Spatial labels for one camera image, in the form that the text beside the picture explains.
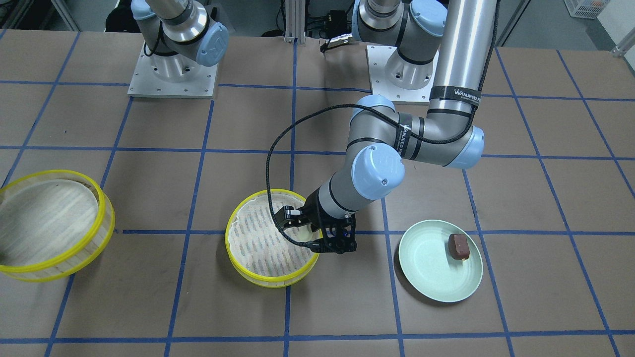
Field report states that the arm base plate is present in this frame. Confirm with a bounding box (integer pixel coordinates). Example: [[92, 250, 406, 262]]
[[127, 43, 219, 99], [367, 45, 439, 105]]

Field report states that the aluminium frame post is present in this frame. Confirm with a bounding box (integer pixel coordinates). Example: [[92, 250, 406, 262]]
[[284, 0, 307, 47]]

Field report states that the pale green plate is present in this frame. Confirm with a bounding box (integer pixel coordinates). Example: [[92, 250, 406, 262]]
[[398, 219, 484, 303]]

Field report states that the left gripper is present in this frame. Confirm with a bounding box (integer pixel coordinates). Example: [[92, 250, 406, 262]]
[[271, 191, 357, 254]]

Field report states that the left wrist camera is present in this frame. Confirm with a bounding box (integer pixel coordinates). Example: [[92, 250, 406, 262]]
[[329, 214, 358, 254]]

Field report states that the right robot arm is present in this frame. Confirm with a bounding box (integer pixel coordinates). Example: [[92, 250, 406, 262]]
[[130, 0, 229, 67]]

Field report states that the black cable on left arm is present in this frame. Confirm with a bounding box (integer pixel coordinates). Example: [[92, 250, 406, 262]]
[[265, 20, 499, 244]]

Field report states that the brown bun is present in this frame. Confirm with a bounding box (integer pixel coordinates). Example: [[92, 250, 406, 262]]
[[447, 234, 470, 261]]

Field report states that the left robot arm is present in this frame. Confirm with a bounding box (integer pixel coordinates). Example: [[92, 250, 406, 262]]
[[265, 0, 501, 254]]

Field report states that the white steamed bun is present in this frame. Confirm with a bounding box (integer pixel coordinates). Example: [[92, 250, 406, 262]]
[[287, 225, 320, 242]]

